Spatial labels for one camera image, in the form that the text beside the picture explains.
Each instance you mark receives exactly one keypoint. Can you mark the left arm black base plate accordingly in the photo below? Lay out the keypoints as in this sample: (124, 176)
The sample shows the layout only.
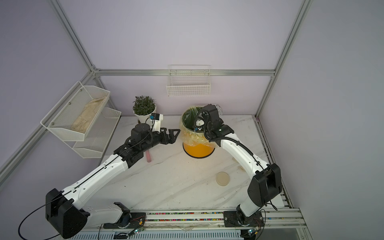
(135, 221)

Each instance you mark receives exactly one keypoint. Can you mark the white two-tier mesh shelf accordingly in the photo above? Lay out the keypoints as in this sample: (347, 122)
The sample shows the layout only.
(92, 144)

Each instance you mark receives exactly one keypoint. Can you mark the white wire wall basket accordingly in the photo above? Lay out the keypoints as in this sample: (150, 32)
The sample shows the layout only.
(189, 80)

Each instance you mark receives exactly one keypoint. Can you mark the orange trash bin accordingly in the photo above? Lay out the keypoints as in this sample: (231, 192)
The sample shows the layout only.
(199, 151)

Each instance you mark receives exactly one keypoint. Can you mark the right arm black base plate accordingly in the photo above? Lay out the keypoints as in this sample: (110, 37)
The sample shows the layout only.
(236, 219)

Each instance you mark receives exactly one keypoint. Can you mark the cream jar lid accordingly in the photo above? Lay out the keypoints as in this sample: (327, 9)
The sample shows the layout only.
(222, 179)

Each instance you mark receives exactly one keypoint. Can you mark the aluminium front rail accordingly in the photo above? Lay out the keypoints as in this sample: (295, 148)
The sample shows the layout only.
(204, 225)

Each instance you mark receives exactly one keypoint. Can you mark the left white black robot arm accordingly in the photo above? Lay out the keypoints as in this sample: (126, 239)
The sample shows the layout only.
(65, 209)

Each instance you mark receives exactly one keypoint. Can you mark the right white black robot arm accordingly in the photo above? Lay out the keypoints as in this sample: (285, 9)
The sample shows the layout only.
(266, 182)

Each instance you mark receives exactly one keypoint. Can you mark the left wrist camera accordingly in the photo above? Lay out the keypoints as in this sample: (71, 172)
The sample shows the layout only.
(156, 121)

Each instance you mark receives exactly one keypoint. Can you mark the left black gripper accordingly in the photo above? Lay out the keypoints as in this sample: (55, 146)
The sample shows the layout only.
(171, 139)

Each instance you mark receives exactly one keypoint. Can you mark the potted green plant white pot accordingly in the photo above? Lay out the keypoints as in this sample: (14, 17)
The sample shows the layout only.
(143, 107)

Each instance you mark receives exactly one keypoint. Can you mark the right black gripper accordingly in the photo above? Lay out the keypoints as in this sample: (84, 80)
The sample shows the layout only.
(203, 112)

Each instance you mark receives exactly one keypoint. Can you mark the clear green bin liner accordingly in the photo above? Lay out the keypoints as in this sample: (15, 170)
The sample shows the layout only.
(187, 123)

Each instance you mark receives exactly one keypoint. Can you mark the purple pink garden trowel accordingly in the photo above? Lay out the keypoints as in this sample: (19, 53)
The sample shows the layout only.
(148, 157)

